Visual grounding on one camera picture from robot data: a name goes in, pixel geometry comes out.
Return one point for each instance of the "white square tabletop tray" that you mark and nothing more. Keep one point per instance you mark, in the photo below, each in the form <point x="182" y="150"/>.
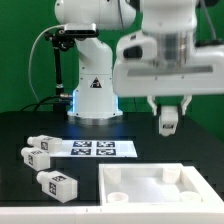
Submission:
<point x="153" y="184"/>

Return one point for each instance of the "black camera stand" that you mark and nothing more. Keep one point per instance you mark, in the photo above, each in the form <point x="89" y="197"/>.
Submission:
<point x="62" y="41"/>

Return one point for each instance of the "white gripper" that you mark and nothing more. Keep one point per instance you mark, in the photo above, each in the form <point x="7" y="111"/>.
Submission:
<point x="203" y="74"/>

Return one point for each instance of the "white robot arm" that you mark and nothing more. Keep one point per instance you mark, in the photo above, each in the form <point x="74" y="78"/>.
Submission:
<point x="171" y="22"/>

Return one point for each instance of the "white marker sheet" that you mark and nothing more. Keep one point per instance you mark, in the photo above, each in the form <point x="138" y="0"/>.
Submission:
<point x="96" y="148"/>

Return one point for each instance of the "white L-shaped fence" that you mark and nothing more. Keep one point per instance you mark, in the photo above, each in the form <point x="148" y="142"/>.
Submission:
<point x="118" y="213"/>

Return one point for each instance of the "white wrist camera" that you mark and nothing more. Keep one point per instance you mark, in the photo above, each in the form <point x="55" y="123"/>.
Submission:
<point x="137" y="46"/>

